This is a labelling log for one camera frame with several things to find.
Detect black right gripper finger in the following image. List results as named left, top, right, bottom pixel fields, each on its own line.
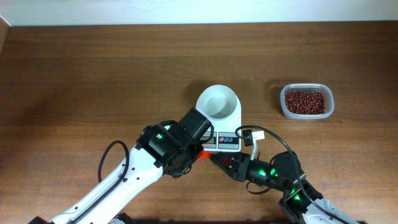
left=211, top=152, right=249, bottom=157
left=210, top=154, right=241, bottom=179

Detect orange measuring scoop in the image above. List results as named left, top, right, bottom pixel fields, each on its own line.
left=197, top=150, right=213, bottom=160

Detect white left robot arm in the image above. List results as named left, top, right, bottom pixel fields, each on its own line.
left=51, top=108, right=214, bottom=223

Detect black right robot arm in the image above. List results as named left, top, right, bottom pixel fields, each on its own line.
left=210, top=152, right=358, bottom=224

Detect white digital kitchen scale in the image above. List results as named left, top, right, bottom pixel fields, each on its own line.
left=203, top=99, right=242, bottom=152

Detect white round bowl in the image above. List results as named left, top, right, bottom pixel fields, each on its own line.
left=196, top=85, right=238, bottom=119

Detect red adzuki beans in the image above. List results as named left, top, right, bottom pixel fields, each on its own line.
left=284, top=90, right=326, bottom=114

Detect clear plastic container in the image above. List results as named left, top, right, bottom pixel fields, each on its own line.
left=280, top=83, right=335, bottom=119

